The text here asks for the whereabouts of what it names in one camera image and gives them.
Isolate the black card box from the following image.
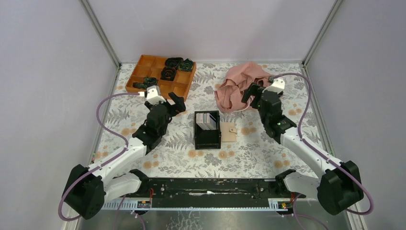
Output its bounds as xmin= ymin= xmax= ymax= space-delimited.
xmin=193 ymin=110 xmax=222 ymax=150

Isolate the tan leather card holder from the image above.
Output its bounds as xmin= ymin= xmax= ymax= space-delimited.
xmin=220 ymin=122 xmax=237 ymax=142

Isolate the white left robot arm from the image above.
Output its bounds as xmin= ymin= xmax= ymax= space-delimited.
xmin=58 ymin=89 xmax=186 ymax=221

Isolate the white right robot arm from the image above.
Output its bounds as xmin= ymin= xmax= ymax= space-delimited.
xmin=242 ymin=82 xmax=364 ymax=215

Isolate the pink crumpled cloth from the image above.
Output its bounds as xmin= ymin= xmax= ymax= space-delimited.
xmin=214 ymin=62 xmax=271 ymax=113

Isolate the dark belt lower left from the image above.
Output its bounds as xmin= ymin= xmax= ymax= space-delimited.
xmin=132 ymin=77 xmax=158 ymax=90

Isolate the dark rolled belt centre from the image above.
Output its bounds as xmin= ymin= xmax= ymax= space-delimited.
xmin=160 ymin=67 xmax=177 ymax=81

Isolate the dark green rolled belt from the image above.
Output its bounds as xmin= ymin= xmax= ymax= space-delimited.
xmin=178 ymin=58 xmax=194 ymax=72

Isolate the dark rolled belt top left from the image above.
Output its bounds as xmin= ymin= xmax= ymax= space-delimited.
xmin=165 ymin=57 xmax=184 ymax=69

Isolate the floral patterned table mat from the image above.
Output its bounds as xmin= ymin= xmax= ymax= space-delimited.
xmin=93 ymin=63 xmax=314 ymax=178

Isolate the orange wooden divided tray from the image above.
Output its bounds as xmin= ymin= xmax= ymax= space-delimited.
xmin=125 ymin=55 xmax=196 ymax=100

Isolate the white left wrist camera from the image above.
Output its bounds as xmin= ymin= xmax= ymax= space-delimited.
xmin=145 ymin=85 xmax=166 ymax=105

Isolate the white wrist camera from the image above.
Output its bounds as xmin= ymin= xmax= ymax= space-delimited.
xmin=145 ymin=85 xmax=166 ymax=105
xmin=267 ymin=78 xmax=285 ymax=94

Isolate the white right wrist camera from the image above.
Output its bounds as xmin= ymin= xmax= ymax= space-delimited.
xmin=267 ymin=78 xmax=285 ymax=94

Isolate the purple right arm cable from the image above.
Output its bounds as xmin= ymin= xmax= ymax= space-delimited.
xmin=270 ymin=73 xmax=375 ymax=216

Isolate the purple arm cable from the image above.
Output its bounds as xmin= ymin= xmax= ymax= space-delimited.
xmin=270 ymin=73 xmax=375 ymax=216
xmin=58 ymin=92 xmax=147 ymax=222

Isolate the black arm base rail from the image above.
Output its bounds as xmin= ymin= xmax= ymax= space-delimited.
xmin=128 ymin=178 xmax=292 ymax=209

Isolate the white slotted cable duct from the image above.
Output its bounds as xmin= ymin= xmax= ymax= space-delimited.
xmin=101 ymin=199 xmax=297 ymax=211

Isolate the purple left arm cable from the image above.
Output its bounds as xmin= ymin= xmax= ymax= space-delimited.
xmin=58 ymin=92 xmax=147 ymax=222

